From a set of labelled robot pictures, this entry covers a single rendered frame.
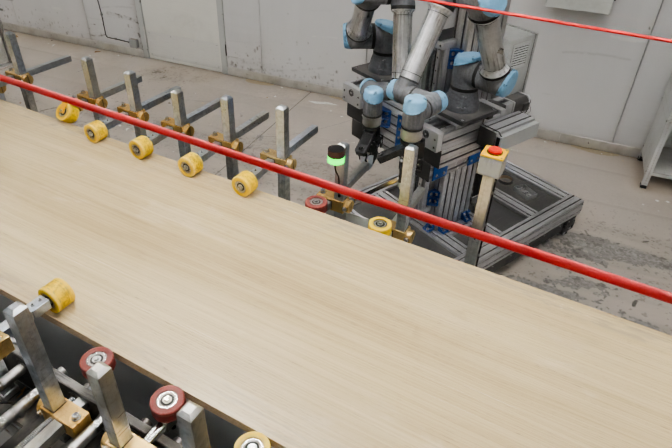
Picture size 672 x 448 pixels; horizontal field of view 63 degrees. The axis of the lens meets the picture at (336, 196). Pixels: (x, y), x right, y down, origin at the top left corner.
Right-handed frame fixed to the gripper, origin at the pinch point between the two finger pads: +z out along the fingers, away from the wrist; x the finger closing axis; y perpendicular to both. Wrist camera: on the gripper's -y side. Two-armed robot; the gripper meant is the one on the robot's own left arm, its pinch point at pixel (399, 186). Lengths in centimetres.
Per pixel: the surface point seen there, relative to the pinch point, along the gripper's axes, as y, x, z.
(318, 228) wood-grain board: -25.0, -27.1, 2.5
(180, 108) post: -90, 21, -12
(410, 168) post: 3.0, -14.0, -16.5
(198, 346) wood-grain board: -46, -82, 2
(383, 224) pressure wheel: -3.8, -21.1, 2.3
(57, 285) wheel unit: -87, -75, -5
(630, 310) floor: 125, 51, 93
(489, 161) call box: 25.5, -24.1, -27.8
